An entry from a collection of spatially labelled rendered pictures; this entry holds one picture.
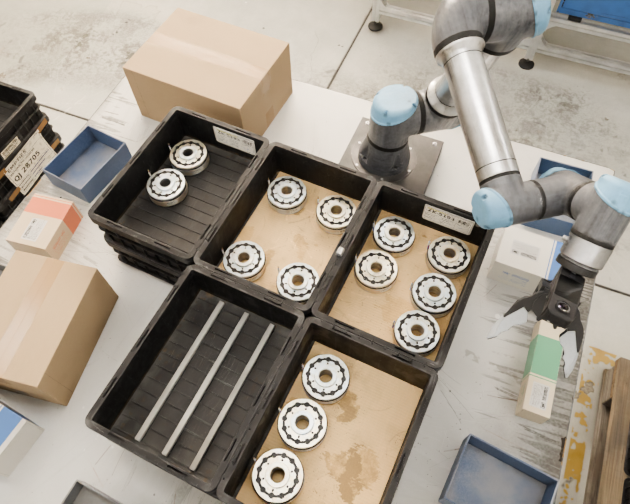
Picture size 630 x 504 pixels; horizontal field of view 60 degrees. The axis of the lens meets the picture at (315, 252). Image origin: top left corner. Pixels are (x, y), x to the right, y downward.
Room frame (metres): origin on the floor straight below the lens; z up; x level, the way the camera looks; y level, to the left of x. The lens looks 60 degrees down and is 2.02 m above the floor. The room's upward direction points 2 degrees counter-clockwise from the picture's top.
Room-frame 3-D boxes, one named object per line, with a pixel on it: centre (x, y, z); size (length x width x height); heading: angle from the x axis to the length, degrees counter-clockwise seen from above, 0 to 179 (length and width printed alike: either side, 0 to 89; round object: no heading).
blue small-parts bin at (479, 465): (0.13, -0.37, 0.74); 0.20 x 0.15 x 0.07; 59
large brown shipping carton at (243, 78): (1.34, 0.30, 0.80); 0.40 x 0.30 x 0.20; 62
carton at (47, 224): (0.85, 0.75, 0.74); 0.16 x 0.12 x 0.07; 163
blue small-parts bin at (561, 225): (0.89, -0.69, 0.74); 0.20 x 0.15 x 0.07; 157
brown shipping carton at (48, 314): (0.53, 0.67, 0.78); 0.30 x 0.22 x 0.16; 164
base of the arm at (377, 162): (1.05, -0.22, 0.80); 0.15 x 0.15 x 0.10
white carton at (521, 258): (0.67, -0.57, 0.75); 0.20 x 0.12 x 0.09; 65
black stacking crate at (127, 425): (0.37, 0.25, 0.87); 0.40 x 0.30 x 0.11; 152
